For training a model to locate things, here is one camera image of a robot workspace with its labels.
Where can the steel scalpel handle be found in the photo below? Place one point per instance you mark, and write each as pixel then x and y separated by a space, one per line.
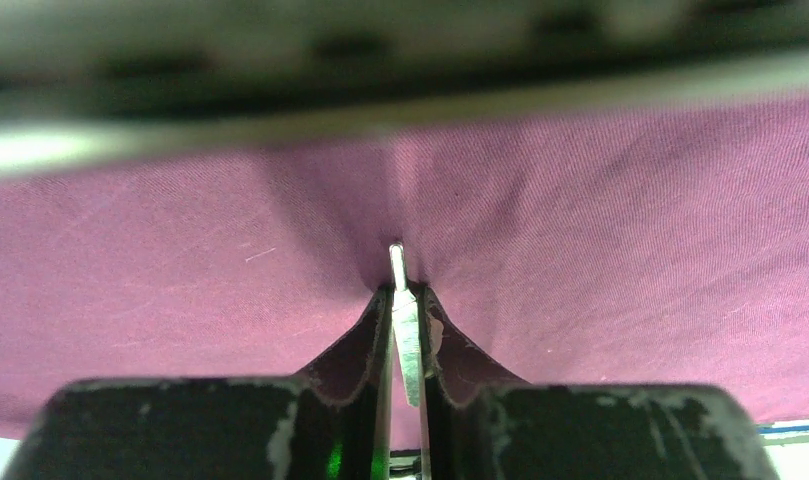
pixel 406 328

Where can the steel surgical tray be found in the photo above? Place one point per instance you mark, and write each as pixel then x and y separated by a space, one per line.
pixel 89 83

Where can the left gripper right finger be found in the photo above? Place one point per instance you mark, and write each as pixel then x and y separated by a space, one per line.
pixel 481 421

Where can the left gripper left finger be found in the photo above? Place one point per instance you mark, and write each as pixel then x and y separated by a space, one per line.
pixel 328 420

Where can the purple cloth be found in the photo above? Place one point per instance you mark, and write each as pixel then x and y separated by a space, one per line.
pixel 618 246

